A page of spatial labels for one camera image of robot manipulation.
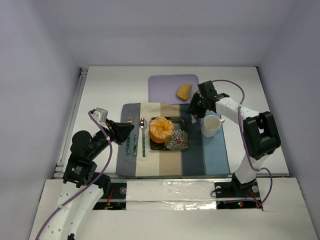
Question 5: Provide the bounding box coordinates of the yellow bread slice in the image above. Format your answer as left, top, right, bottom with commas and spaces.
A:
176, 84, 193, 101

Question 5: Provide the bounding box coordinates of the striped cloth placemat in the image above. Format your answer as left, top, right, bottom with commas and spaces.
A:
115, 103, 230, 177

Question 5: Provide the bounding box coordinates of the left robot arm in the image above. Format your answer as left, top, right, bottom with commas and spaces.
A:
35, 120, 134, 240

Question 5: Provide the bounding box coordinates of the fork with teal handle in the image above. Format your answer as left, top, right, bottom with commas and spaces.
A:
126, 117, 133, 156

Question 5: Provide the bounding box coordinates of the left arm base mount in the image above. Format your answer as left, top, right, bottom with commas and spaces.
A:
93, 182, 127, 210

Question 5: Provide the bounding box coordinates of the orange frosted round cake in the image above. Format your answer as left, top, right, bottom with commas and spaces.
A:
149, 116, 175, 144

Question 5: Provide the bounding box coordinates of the spoon with teal handle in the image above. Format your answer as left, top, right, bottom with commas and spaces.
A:
139, 118, 148, 157

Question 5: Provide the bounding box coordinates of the white mug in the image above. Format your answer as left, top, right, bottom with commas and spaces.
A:
201, 115, 225, 138

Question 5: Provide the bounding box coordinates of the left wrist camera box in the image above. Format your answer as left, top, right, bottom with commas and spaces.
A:
92, 107, 108, 126

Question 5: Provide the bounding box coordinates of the black floral square plate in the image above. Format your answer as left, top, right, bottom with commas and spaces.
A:
149, 116, 188, 151

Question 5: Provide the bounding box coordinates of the lilac plastic tray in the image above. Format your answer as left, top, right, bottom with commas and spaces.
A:
148, 74, 199, 104

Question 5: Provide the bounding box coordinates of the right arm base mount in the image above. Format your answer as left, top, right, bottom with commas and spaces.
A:
210, 181, 263, 210

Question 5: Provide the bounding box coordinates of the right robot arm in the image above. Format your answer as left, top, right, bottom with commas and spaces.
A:
187, 80, 281, 192

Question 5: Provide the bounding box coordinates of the aluminium rail frame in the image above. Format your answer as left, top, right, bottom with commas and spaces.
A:
52, 67, 89, 179

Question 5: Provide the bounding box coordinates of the knife with teal handle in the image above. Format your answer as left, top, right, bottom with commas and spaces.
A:
133, 134, 138, 157

